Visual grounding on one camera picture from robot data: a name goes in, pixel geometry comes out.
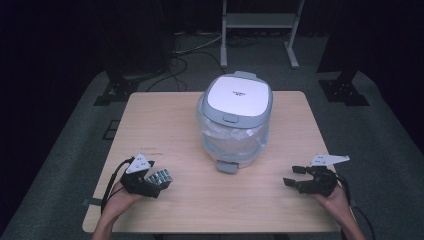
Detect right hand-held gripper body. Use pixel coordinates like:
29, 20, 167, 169
298, 153, 351, 198

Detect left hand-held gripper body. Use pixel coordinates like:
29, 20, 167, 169
119, 152, 165, 200

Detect silver pill blister pack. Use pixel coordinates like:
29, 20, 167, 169
145, 168, 174, 188

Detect white and grey pedal trash can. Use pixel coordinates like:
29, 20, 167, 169
195, 70, 275, 175

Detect person's right hand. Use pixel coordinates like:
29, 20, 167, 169
310, 184, 352, 219

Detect person's left hand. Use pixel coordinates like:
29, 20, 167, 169
102, 180, 145, 218

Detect grey tape strip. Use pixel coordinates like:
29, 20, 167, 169
81, 197, 103, 208

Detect clear plastic bin liner bag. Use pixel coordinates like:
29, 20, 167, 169
195, 95, 270, 162

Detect black stand base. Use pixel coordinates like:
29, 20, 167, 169
317, 68, 371, 107
92, 68, 140, 107

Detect white metal stand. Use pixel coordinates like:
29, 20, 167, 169
220, 0, 306, 70

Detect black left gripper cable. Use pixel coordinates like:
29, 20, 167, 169
100, 157, 134, 215

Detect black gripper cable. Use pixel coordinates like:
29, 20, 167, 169
100, 157, 134, 215
334, 171, 377, 240

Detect black floor outlet frame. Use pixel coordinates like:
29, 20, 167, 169
101, 119, 122, 141

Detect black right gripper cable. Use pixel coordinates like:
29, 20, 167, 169
334, 171, 377, 240

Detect black floor cables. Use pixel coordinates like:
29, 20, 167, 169
145, 31, 228, 93

